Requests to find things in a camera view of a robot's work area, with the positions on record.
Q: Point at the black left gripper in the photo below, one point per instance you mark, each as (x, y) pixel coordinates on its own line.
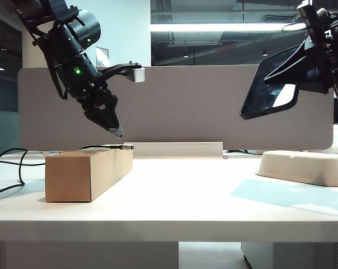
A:
(97, 98)

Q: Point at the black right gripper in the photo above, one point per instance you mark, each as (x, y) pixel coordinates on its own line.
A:
(316, 33)

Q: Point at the black smartphone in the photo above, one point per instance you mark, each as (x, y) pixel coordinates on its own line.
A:
(264, 92)

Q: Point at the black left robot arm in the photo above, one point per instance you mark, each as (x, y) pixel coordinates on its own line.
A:
(68, 45)

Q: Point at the brown cardboard box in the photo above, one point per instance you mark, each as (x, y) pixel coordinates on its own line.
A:
(71, 179)

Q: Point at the grey fabric desk divider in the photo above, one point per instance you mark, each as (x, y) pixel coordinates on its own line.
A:
(185, 112)

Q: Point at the white pulp tray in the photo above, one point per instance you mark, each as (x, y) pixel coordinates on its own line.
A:
(303, 168)

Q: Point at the framed wall sign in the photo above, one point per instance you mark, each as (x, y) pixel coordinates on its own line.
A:
(102, 57)

